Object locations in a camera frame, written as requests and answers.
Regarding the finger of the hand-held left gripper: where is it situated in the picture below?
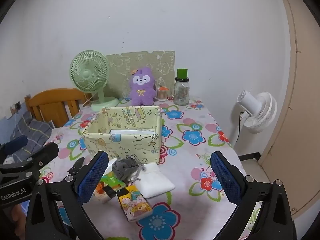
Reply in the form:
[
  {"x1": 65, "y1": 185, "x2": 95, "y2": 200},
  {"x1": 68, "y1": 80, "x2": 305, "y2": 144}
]
[
  {"x1": 0, "y1": 135, "x2": 28, "y2": 157},
  {"x1": 0, "y1": 142, "x2": 60, "y2": 180}
]

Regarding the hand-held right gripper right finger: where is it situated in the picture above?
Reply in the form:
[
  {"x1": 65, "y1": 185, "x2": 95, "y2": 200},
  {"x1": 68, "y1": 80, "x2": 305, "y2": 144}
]
[{"x1": 210, "y1": 151, "x2": 298, "y2": 240}]

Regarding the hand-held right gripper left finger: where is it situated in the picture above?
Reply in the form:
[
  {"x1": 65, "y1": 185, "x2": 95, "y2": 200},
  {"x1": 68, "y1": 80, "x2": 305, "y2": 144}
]
[{"x1": 25, "y1": 151, "x2": 110, "y2": 240}]

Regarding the green orange tissue packet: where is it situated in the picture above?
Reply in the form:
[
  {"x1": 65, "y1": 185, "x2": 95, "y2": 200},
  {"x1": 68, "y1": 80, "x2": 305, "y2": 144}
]
[{"x1": 94, "y1": 171, "x2": 127, "y2": 202}]

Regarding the black plastic bag bundle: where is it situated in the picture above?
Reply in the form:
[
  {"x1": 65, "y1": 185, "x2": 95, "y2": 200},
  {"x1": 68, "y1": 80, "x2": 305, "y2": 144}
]
[{"x1": 67, "y1": 157, "x2": 86, "y2": 176}]

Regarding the grey drawstring pouch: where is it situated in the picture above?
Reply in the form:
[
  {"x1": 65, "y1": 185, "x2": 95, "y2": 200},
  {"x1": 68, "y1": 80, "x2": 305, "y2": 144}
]
[{"x1": 112, "y1": 155, "x2": 145, "y2": 182}]

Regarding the yellow printed storage box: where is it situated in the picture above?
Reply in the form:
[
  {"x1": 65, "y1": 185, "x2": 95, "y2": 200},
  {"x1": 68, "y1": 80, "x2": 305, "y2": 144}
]
[{"x1": 82, "y1": 106, "x2": 163, "y2": 165}]

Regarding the yellow cartoon tissue packet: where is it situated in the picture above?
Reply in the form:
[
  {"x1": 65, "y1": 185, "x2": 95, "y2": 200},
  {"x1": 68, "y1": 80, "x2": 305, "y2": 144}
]
[{"x1": 117, "y1": 185, "x2": 153, "y2": 222}]

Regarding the white towel pack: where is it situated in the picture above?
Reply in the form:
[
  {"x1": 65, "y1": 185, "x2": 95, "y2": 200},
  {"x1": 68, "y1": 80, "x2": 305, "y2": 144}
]
[{"x1": 135, "y1": 162, "x2": 176, "y2": 199}]

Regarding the grey plaid cloth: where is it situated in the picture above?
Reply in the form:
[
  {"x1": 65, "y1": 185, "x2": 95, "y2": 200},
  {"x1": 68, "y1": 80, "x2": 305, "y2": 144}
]
[{"x1": 10, "y1": 111, "x2": 53, "y2": 153}]

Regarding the wooden chair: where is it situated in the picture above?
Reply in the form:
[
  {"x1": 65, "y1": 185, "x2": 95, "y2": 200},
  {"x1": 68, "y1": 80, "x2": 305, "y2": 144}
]
[{"x1": 24, "y1": 88, "x2": 93, "y2": 128}]

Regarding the white flat packet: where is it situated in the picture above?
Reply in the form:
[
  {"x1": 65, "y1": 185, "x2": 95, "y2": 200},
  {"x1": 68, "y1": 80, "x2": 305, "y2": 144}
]
[{"x1": 109, "y1": 129, "x2": 157, "y2": 137}]

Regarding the white standing fan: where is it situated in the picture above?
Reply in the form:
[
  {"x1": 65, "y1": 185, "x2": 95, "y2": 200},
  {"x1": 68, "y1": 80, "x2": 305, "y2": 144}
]
[{"x1": 229, "y1": 90, "x2": 278, "y2": 148}]

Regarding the green desk fan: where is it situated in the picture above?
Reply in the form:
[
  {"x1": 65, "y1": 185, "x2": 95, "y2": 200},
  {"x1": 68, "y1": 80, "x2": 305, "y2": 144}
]
[{"x1": 69, "y1": 50, "x2": 120, "y2": 112}]

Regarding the glass jar with black lid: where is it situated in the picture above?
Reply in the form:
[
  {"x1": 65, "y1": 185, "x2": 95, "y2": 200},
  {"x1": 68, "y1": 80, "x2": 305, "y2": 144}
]
[{"x1": 173, "y1": 77, "x2": 190, "y2": 106}]

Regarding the purple plush toy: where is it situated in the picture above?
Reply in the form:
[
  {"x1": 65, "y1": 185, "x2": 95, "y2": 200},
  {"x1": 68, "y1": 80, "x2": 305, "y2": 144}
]
[{"x1": 129, "y1": 66, "x2": 157, "y2": 106}]

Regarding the beige wardrobe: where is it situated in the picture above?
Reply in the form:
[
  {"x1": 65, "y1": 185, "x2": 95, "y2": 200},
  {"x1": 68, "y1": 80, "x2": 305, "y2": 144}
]
[{"x1": 259, "y1": 0, "x2": 320, "y2": 215}]

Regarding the cotton swab jar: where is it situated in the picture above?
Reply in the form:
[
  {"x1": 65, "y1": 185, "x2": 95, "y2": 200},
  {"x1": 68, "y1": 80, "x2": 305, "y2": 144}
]
[{"x1": 157, "y1": 86, "x2": 169, "y2": 102}]

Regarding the green printed cardboard sheet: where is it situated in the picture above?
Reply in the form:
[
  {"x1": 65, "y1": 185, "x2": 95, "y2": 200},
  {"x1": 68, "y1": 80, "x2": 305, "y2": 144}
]
[{"x1": 105, "y1": 51, "x2": 175, "y2": 100}]

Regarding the desk fan power cord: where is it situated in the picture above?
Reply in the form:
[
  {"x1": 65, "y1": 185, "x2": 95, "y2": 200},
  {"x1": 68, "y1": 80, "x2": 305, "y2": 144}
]
[{"x1": 82, "y1": 94, "x2": 97, "y2": 108}]

